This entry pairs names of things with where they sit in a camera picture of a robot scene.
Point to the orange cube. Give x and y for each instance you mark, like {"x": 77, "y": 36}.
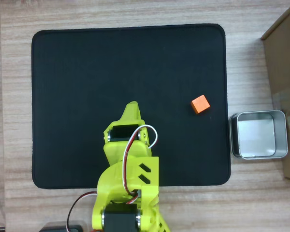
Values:
{"x": 200, "y": 104}

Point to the square metal tin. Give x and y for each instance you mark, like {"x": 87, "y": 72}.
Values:
{"x": 256, "y": 137}

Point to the black rectangular mat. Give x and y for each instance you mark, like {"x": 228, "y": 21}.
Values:
{"x": 87, "y": 84}

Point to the black plastic device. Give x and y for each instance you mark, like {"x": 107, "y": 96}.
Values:
{"x": 60, "y": 228}

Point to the brown cardboard box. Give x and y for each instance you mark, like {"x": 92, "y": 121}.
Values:
{"x": 285, "y": 72}

